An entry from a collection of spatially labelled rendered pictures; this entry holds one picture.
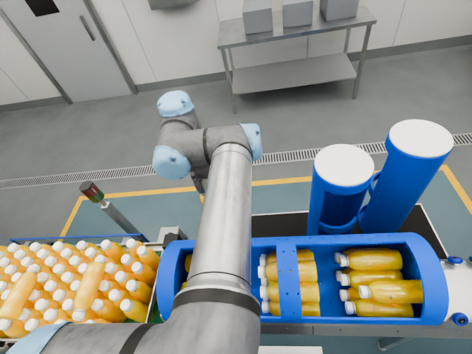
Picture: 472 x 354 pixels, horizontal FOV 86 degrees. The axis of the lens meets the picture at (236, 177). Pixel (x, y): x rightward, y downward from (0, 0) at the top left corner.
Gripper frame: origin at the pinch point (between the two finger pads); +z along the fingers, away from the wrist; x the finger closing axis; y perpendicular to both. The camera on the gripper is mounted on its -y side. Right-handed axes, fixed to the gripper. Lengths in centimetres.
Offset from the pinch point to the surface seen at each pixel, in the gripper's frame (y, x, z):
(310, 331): 30, -37, 52
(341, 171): 57, 27, 39
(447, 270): 85, -20, 47
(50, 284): -73, -17, 30
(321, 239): 36.0, -13.6, 19.2
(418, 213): 132, 41, 128
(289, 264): 24.0, -21.9, 15.8
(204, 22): -32, 317, 76
